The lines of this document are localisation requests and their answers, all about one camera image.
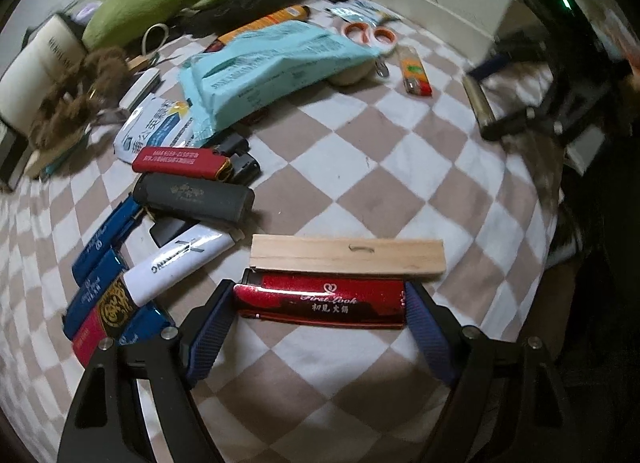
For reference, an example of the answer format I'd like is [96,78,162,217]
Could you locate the light wooden block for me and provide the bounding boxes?
[250,235,447,277]

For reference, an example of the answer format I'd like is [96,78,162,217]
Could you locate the light blue wipes packet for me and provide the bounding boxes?
[179,21,381,147]

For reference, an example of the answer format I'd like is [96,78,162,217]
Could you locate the orange transparent lighter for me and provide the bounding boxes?
[396,46,433,97]

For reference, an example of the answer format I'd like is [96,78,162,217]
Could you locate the blue lighter lower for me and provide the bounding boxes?
[62,249,127,341]

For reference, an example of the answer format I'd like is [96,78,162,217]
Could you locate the beige round stone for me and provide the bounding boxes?
[326,60,375,87]

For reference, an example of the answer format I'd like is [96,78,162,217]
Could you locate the small blue white sachet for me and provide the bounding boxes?
[326,0,402,27]

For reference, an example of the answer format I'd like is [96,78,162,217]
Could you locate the matte red lighter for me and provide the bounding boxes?
[131,146,232,180]

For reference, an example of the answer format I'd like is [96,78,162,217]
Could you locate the orange tube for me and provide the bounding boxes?
[205,5,310,53]

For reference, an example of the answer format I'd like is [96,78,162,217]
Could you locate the black knit glove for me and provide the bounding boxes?
[179,0,303,38]

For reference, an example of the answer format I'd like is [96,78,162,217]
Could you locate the white blue medicine sachet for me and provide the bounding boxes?
[113,94,194,164]

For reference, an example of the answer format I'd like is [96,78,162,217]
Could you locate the white power bank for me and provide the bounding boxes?
[119,68,160,112]

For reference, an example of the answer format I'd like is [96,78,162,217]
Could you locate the brown furry scrunchie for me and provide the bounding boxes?
[28,46,132,150]

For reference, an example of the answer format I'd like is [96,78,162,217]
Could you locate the white cylindrical bottle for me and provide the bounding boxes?
[0,14,87,137]

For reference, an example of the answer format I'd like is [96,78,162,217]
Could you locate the orange handled scissors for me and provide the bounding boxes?
[341,22,398,56]

